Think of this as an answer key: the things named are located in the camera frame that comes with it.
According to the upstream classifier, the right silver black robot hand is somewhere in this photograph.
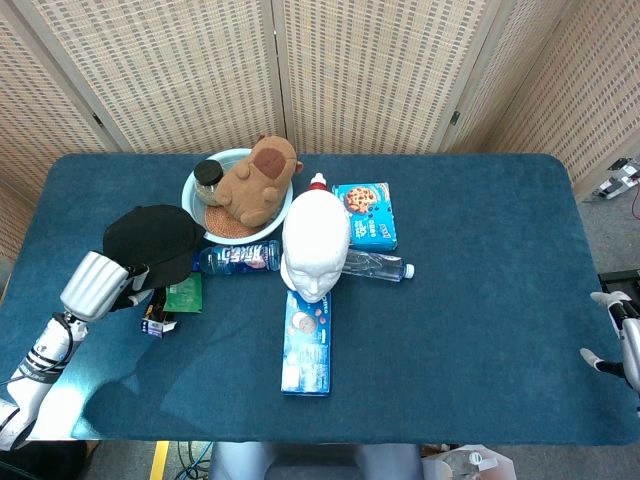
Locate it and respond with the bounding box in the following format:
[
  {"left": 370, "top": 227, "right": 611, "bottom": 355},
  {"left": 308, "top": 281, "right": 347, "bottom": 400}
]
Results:
[{"left": 579, "top": 290, "right": 640, "bottom": 392}]

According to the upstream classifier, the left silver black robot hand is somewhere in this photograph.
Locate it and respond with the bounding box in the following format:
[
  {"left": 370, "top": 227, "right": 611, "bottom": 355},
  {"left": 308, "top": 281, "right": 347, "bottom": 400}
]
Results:
[{"left": 59, "top": 250, "right": 154, "bottom": 322}]

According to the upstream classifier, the black baseball cap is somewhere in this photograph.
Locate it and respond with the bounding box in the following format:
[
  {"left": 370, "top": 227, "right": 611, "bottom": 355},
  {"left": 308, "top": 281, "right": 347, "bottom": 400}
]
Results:
[{"left": 102, "top": 204, "right": 207, "bottom": 291}]

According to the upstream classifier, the black floor stand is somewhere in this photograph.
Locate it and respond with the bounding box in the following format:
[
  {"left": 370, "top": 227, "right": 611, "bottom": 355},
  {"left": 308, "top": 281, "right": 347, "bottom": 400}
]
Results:
[{"left": 598, "top": 269, "right": 640, "bottom": 296}]

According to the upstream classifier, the black yellow small box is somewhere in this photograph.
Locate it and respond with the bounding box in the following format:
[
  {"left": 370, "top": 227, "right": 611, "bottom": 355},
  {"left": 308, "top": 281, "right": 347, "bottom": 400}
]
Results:
[{"left": 139, "top": 289, "right": 179, "bottom": 340}]

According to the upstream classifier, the light blue plastic bowl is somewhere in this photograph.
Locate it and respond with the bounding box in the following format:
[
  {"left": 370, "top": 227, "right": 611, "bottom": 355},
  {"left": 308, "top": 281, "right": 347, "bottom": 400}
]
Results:
[{"left": 181, "top": 148, "right": 295, "bottom": 245}]

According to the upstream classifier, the orange round mesh pad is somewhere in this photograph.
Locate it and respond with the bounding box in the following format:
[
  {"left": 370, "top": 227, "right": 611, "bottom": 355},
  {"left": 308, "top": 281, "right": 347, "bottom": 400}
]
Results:
[{"left": 204, "top": 204, "right": 269, "bottom": 239}]

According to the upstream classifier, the blue label drink bottle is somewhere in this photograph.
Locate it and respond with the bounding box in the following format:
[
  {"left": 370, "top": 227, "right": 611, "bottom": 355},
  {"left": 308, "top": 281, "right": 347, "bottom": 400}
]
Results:
[{"left": 192, "top": 239, "right": 282, "bottom": 276}]

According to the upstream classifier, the glass jar with black lid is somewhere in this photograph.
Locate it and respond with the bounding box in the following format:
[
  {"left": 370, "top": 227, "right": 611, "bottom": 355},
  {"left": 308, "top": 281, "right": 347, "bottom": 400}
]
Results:
[{"left": 193, "top": 159, "right": 225, "bottom": 207}]

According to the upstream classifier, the white electronic device on floor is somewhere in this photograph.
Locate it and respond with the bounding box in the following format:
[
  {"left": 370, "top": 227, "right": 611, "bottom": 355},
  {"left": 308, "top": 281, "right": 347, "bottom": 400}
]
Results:
[{"left": 582, "top": 157, "right": 640, "bottom": 204}]

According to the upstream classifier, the blue table cloth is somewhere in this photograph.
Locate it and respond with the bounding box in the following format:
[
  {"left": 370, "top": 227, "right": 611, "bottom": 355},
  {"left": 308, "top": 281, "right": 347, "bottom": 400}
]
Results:
[{"left": 0, "top": 152, "right": 640, "bottom": 446}]

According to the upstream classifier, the brown capybara plush toy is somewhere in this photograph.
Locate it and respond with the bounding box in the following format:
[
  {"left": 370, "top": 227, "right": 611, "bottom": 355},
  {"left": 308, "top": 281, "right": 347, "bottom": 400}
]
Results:
[{"left": 214, "top": 133, "right": 305, "bottom": 227}]

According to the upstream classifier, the woven folding screen panel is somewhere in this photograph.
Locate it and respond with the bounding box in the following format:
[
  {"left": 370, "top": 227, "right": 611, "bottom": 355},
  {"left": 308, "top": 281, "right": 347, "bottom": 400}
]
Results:
[
  {"left": 9, "top": 0, "right": 287, "bottom": 154},
  {"left": 439, "top": 0, "right": 640, "bottom": 199},
  {"left": 0, "top": 0, "right": 121, "bottom": 206},
  {"left": 272, "top": 0, "right": 501, "bottom": 155}
]

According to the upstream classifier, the clear plastic bag with bottle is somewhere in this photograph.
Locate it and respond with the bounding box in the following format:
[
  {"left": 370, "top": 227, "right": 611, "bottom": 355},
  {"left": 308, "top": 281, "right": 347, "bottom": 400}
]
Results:
[{"left": 422, "top": 446, "right": 519, "bottom": 480}]

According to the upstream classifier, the blue Oreo cookie box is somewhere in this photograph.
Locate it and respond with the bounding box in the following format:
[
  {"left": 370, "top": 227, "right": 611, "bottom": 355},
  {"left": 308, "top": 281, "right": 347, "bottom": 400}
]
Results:
[{"left": 280, "top": 289, "right": 333, "bottom": 397}]

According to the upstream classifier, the white mannequin head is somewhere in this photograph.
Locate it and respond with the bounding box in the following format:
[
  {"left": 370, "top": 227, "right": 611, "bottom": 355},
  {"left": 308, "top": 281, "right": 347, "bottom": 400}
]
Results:
[{"left": 279, "top": 191, "right": 352, "bottom": 303}]

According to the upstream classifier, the red bottle with white cap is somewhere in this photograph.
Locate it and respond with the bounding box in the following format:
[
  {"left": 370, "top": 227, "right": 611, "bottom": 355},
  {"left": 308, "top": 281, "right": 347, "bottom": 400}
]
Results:
[{"left": 307, "top": 172, "right": 334, "bottom": 196}]

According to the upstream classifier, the clear plastic water bottle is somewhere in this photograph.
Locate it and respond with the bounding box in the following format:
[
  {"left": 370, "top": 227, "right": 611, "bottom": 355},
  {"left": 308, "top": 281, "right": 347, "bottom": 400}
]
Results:
[{"left": 341, "top": 248, "right": 416, "bottom": 282}]

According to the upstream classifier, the blue chocolate chip cookie box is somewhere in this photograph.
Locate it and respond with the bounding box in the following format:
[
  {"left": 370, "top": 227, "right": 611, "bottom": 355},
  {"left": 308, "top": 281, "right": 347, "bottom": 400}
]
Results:
[{"left": 330, "top": 182, "right": 399, "bottom": 252}]

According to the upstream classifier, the blue floor cable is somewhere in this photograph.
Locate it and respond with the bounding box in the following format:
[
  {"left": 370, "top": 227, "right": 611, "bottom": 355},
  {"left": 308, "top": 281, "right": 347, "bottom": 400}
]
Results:
[{"left": 174, "top": 442, "right": 215, "bottom": 480}]

